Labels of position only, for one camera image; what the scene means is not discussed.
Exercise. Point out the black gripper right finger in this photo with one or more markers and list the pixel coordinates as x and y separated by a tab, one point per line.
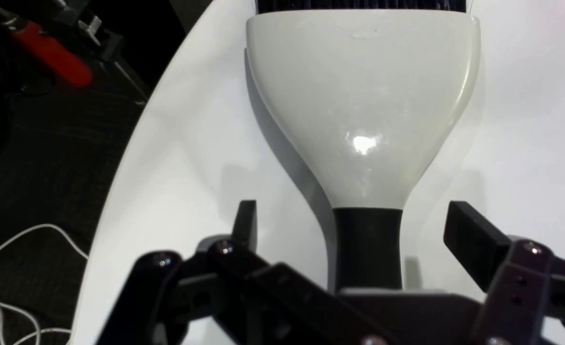
480	240

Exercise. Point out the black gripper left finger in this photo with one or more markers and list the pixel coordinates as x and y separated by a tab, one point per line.
246	222

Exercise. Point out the white hand brush black bristles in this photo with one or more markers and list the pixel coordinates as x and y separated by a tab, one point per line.
359	96

